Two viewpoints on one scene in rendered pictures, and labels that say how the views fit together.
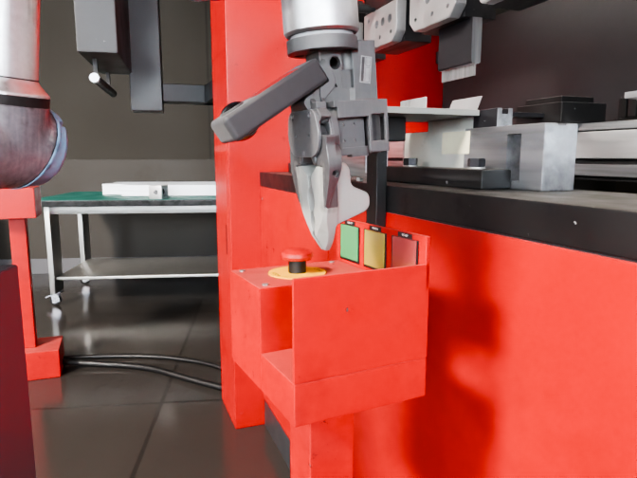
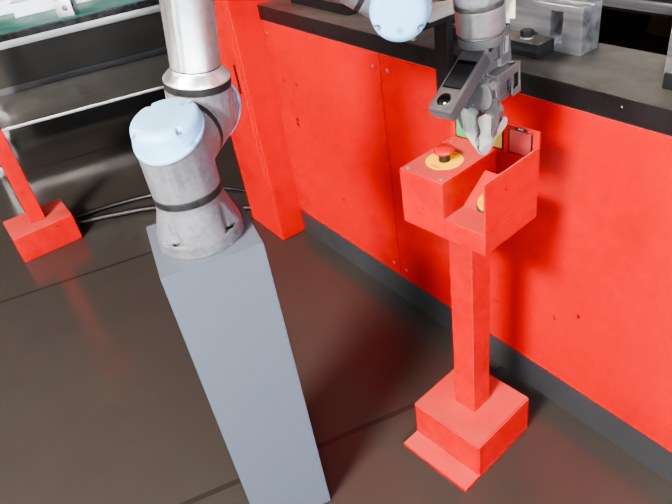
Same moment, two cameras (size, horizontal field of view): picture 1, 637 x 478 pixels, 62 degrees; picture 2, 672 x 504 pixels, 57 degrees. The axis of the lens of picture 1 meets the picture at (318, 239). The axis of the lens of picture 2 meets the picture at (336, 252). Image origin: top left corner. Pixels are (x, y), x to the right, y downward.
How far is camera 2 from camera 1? 0.69 m
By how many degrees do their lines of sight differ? 28
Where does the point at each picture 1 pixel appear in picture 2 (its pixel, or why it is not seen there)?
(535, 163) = (574, 36)
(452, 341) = not seen: hidden behind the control
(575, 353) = (619, 176)
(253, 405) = (293, 217)
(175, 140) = not seen: outside the picture
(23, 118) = (228, 97)
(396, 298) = (526, 172)
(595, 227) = (635, 111)
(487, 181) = (540, 52)
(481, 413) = (550, 210)
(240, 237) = (253, 75)
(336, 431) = not seen: hidden behind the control
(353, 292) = (508, 179)
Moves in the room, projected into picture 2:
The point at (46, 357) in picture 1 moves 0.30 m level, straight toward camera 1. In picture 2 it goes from (63, 224) to (94, 248)
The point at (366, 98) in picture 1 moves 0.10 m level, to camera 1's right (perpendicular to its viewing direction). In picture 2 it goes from (506, 61) to (562, 47)
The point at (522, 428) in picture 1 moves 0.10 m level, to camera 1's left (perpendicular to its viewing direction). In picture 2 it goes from (581, 215) to (537, 228)
